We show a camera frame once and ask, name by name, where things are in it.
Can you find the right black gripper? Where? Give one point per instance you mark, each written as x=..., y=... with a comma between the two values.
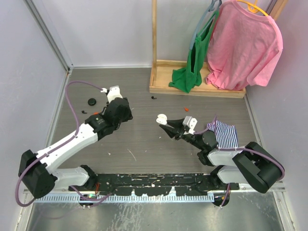
x=178, y=130

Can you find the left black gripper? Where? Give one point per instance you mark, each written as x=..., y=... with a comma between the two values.
x=127, y=115

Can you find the white earbud charging case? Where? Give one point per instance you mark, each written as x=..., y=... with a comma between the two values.
x=161, y=119

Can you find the blue striped cloth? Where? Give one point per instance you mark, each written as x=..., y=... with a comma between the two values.
x=226, y=135

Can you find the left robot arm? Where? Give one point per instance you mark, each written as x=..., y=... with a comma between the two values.
x=40, y=171

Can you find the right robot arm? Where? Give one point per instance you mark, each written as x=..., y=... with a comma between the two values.
x=218, y=147

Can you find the green tank top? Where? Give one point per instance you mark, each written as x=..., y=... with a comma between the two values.
x=186, y=78

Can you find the wooden clothes rack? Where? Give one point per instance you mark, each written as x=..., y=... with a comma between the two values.
x=161, y=73

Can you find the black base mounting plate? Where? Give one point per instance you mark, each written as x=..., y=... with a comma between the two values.
x=189, y=184

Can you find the pink t-shirt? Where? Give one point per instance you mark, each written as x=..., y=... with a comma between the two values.
x=244, y=49

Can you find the yellow hanger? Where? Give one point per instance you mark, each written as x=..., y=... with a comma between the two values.
x=253, y=8

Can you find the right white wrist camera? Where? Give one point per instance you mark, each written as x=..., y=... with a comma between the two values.
x=189, y=124

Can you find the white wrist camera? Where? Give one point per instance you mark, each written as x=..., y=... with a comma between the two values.
x=112, y=93
x=189, y=124

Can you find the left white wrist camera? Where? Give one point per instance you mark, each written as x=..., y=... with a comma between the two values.
x=112, y=93

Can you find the white cable duct strip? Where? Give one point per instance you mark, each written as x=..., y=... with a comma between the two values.
x=171, y=198

